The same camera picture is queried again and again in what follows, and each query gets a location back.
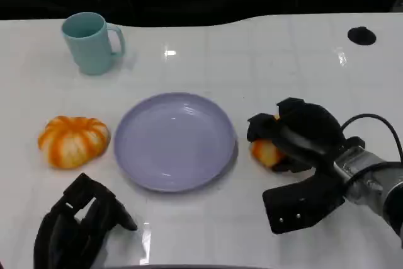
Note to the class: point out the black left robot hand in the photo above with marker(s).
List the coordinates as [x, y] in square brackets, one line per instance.
[66, 240]

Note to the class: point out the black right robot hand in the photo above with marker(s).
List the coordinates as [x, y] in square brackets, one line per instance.
[311, 124]

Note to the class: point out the orange white toy bread roll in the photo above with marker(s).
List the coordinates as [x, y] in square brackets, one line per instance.
[266, 152]
[74, 143]

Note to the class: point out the lilac plate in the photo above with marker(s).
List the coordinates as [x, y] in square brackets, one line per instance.
[174, 143]

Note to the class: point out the pale green mug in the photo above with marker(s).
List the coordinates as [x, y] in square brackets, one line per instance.
[89, 50]

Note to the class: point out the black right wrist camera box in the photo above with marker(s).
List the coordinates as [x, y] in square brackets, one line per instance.
[292, 206]

